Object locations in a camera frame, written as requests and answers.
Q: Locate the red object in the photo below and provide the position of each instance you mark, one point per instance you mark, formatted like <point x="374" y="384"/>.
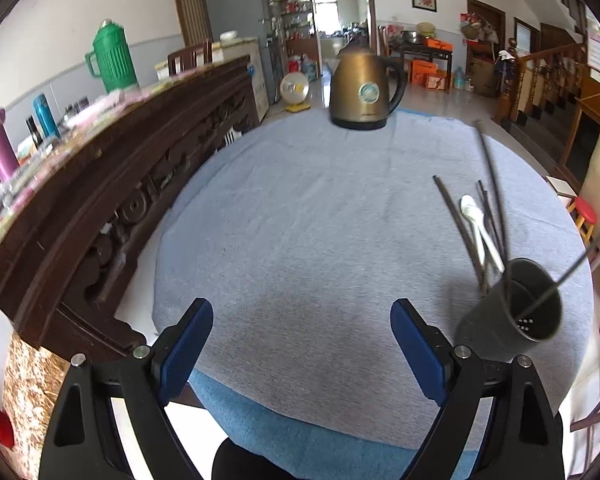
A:
<point x="0" y="427"/>

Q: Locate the carved wooden sideboard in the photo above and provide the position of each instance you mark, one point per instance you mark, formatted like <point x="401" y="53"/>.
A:
<point x="80" y="220"/>

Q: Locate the bronze electric kettle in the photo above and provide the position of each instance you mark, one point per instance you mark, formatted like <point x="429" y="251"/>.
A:
<point x="362" y="90"/>

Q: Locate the green thermos jug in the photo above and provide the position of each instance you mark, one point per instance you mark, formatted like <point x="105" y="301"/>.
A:
<point x="112" y="55"/>

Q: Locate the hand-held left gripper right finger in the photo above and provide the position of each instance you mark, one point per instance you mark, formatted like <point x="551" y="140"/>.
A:
<point x="417" y="347"/>

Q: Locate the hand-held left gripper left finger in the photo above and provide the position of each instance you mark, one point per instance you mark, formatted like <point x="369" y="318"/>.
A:
<point x="187" y="345"/>

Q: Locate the purple water bottle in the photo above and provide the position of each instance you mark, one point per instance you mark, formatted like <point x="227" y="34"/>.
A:
<point x="0" y="145"/>

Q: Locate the white chest freezer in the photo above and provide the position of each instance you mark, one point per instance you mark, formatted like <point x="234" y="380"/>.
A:
<point x="255" y="75"/>

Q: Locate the clear water jug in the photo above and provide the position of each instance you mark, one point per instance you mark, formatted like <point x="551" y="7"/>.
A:
<point x="458" y="79"/>

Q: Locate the red round stool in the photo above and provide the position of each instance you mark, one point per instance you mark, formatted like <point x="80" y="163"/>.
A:
<point x="585" y="212"/>

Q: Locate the dark grey utensil holder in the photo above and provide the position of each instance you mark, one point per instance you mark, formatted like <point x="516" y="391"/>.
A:
<point x="485" y="315"/>

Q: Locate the grey refrigerator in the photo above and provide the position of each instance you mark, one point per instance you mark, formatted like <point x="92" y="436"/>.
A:
<point x="235" y="7"/>

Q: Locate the wooden stair cabinet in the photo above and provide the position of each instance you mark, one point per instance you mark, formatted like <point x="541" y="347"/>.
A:
<point x="597" y="120"/>

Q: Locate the wooden stair railing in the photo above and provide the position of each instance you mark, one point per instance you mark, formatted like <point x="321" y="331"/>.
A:
<point x="545" y="70"/>

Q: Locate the thin metal chopstick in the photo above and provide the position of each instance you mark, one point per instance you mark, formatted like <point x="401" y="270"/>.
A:
<point x="570" y="272"/>

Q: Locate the blue cloth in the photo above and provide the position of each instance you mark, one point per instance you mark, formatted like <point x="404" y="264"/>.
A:
<point x="280" y="430"/>

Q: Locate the orange cardboard box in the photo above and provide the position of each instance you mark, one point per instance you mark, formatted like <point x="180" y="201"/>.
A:
<point x="422" y="72"/>

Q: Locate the dark cloth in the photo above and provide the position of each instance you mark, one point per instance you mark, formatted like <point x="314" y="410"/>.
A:
<point x="240" y="462"/>

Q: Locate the dark wooden side table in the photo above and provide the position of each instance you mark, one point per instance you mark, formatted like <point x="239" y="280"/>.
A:
<point x="420" y="47"/>

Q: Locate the white plastic spoon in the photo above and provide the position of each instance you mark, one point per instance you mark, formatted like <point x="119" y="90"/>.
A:
<point x="472" y="212"/>

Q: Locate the small white table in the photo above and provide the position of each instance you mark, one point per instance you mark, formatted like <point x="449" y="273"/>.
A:
<point x="561" y="186"/>

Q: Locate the tan wooden chopstick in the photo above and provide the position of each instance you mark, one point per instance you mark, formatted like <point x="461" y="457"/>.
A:
<point x="457" y="225"/>

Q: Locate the blue water bottle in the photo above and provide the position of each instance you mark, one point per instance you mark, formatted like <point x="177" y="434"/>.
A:
<point x="46" y="117"/>

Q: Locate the wooden chair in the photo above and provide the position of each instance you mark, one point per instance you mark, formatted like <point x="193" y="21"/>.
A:
<point x="190" y="57"/>

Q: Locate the small yellow fan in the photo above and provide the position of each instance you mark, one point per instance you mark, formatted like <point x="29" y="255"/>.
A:
<point x="295" y="89"/>

